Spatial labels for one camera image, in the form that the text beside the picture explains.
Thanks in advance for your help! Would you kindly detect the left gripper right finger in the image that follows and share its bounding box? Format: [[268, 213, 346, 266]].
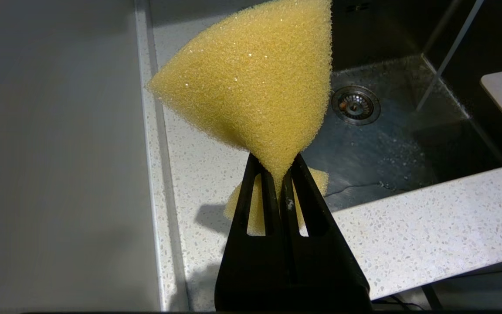
[[280, 153, 373, 311]]

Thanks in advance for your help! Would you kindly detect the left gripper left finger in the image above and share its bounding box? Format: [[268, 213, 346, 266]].
[[214, 153, 287, 311]]

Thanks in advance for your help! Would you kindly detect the black cable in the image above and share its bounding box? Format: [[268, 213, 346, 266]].
[[373, 295, 430, 311]]

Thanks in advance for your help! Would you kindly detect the yellow sponge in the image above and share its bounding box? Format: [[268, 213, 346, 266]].
[[146, 0, 333, 236]]

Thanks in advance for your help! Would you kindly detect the round metal sink drain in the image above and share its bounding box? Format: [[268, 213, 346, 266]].
[[331, 85, 382, 126]]

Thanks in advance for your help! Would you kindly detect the dark steel sink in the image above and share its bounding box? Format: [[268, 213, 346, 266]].
[[300, 0, 502, 213]]

